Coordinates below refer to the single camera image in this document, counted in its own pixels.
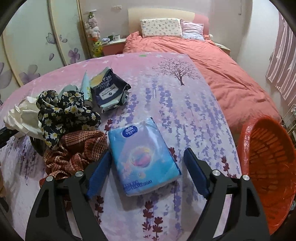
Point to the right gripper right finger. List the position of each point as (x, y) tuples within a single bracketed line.
[(233, 210)]

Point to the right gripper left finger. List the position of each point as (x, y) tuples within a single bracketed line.
[(62, 210)]

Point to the white cloth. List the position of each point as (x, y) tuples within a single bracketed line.
[(24, 119)]

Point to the black daisy print cloth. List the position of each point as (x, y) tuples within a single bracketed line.
[(62, 114)]

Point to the rust red patterned cloth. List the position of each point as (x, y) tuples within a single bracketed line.
[(74, 153)]

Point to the green sock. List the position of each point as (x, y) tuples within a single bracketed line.
[(68, 88)]

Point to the blue tissue pack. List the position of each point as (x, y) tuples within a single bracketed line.
[(142, 159)]

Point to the navy snack bag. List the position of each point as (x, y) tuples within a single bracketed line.
[(109, 91)]

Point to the orange plastic basket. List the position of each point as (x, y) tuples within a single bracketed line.
[(267, 155)]

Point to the floral wardrobe sliding door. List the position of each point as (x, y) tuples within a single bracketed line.
[(41, 36)]

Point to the salmon pink duvet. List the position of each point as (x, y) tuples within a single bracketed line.
[(239, 96)]

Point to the hanging plush toy stack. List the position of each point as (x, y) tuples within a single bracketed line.
[(93, 35)]

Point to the pink bedside table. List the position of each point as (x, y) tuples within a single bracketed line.
[(114, 47)]

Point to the white mug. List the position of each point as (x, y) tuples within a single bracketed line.
[(116, 37)]

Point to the pink striped curtain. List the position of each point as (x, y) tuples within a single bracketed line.
[(281, 69)]

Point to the pink floral tablecloth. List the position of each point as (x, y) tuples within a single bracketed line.
[(187, 115)]

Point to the right bedside table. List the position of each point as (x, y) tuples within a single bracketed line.
[(223, 48)]

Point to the cream pink headboard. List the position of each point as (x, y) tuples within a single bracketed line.
[(136, 14)]

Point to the floral white pillow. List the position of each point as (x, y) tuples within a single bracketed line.
[(161, 27)]

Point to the pink striped pillow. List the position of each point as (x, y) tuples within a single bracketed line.
[(192, 31)]

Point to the white wire rack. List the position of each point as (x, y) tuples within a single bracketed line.
[(288, 121)]

